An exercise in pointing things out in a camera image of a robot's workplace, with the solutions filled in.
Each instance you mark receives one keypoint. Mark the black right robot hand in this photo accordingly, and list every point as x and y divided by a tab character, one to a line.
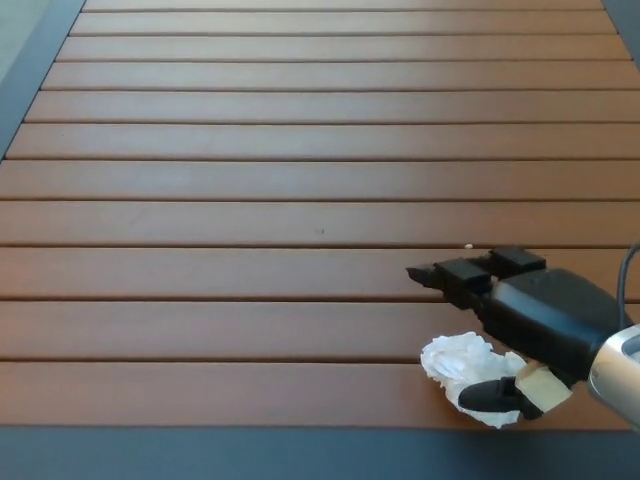
545	315

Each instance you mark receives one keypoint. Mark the dark metal table frame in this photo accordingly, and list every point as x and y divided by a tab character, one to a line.
200	455

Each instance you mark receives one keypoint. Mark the white paper napkin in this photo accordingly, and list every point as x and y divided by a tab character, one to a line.
450	355

